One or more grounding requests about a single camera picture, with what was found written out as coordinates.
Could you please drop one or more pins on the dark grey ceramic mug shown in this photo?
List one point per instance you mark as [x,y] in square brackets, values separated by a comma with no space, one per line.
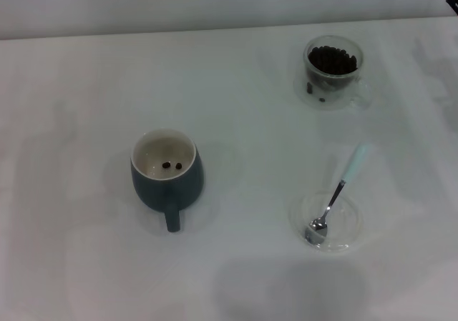
[186,192]

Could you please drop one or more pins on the clear double-wall glass cup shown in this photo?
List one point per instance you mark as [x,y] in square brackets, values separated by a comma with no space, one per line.
[332,83]

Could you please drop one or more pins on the pile of coffee beans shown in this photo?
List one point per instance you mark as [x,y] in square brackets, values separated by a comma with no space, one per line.
[332,61]

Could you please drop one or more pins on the clear glass saucer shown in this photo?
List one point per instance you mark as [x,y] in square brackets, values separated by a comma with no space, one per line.
[300,94]
[345,224]

